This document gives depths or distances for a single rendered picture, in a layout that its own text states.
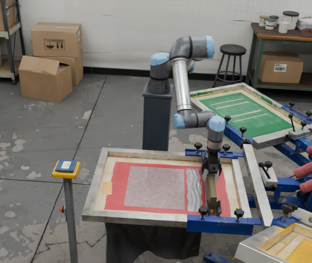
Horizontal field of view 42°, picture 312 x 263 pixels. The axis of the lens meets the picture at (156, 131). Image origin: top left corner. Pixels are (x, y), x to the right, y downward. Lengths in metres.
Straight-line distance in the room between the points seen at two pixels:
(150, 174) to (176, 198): 0.24
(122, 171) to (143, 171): 0.11
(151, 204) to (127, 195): 0.14
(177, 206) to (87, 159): 2.16
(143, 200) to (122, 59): 4.03
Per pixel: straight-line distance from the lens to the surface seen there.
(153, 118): 2.60
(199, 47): 2.11
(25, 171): 3.97
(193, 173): 2.24
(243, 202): 2.05
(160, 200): 2.04
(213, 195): 1.94
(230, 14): 5.69
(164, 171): 2.23
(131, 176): 2.19
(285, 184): 2.15
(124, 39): 5.78
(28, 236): 3.30
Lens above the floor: 2.26
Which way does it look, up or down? 30 degrees down
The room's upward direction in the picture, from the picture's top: 3 degrees clockwise
